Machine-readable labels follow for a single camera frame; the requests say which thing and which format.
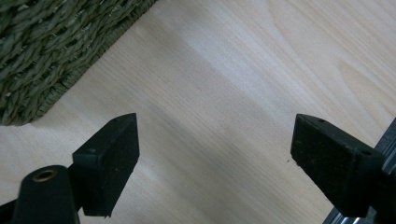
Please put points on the green woven basket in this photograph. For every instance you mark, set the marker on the green woven basket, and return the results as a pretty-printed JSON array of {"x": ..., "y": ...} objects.
[{"x": 46, "y": 46}]

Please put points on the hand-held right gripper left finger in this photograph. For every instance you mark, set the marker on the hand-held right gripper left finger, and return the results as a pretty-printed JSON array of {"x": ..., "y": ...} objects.
[{"x": 107, "y": 165}]

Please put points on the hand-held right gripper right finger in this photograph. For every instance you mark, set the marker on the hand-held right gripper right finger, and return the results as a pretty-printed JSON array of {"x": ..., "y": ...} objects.
[{"x": 330, "y": 168}]

